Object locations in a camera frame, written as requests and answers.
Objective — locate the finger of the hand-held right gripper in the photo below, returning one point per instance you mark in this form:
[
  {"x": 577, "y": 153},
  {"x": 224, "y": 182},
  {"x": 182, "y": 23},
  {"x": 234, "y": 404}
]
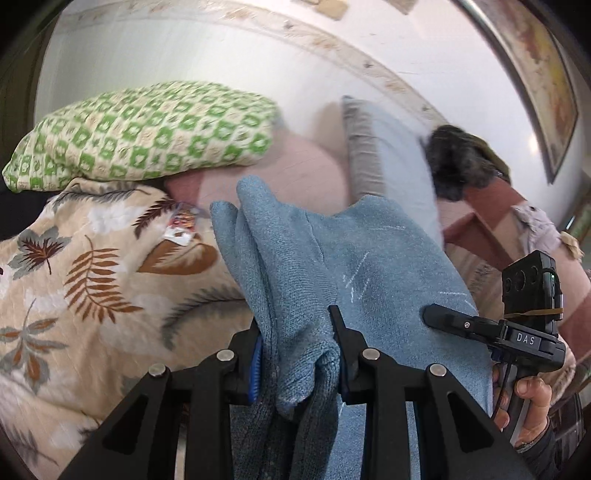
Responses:
[{"x": 455, "y": 322}]

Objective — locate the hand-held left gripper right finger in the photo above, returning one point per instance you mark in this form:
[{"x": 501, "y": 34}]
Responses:
[{"x": 345, "y": 364}]

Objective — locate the pink cloth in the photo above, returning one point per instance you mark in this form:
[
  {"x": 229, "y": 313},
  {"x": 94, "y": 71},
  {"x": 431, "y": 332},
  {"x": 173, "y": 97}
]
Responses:
[{"x": 485, "y": 221}]

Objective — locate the beige leaf-print blanket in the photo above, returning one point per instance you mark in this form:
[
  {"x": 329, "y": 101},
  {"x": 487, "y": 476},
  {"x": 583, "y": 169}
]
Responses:
[{"x": 92, "y": 323}]

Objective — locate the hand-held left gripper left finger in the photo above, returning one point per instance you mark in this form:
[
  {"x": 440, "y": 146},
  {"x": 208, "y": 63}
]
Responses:
[{"x": 253, "y": 376}]

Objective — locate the person's right forearm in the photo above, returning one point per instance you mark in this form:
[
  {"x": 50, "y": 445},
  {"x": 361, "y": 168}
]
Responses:
[{"x": 547, "y": 454}]

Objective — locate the green patterned pillow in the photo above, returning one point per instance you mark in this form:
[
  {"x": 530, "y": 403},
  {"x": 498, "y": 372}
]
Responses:
[{"x": 138, "y": 134}]

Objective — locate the blue knit sweater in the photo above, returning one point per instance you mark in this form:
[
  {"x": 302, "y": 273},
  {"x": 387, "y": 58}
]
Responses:
[{"x": 392, "y": 258}]

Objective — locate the colourful printed packet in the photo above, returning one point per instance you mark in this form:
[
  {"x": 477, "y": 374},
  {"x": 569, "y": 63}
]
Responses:
[{"x": 180, "y": 227}]

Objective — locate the dark furry cloth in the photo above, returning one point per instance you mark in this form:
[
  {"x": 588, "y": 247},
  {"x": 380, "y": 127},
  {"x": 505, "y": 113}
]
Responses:
[{"x": 455, "y": 157}]

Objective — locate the pink pillow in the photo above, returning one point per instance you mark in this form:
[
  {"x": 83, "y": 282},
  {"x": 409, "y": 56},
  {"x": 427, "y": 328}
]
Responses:
[{"x": 300, "y": 170}]

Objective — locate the grey pillow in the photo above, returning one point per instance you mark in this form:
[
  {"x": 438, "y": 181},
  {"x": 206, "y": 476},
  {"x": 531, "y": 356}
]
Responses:
[{"x": 392, "y": 152}]

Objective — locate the framed wall picture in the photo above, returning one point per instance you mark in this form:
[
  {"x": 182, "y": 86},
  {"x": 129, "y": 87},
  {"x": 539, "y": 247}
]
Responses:
[{"x": 540, "y": 69}]

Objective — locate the person's right hand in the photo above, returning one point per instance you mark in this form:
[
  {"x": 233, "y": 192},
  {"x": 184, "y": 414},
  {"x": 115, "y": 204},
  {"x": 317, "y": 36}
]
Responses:
[{"x": 531, "y": 392}]

